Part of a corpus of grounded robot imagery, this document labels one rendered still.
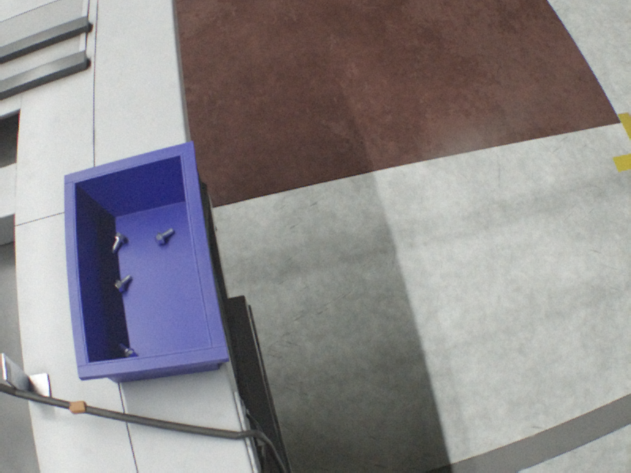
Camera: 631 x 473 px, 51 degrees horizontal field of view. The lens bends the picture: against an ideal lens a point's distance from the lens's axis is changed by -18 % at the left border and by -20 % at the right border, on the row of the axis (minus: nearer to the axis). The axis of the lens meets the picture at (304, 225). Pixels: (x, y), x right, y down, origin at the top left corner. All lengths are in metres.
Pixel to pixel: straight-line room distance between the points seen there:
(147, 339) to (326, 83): 1.32
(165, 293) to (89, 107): 0.29
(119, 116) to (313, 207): 0.93
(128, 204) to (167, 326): 0.14
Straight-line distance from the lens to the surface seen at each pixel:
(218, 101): 2.00
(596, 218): 1.89
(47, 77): 1.02
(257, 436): 0.73
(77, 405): 0.74
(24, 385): 0.79
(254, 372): 1.19
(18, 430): 0.88
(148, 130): 0.91
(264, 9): 2.23
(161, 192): 0.82
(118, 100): 0.96
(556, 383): 1.68
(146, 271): 0.81
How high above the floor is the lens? 1.54
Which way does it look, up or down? 60 degrees down
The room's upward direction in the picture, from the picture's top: 6 degrees counter-clockwise
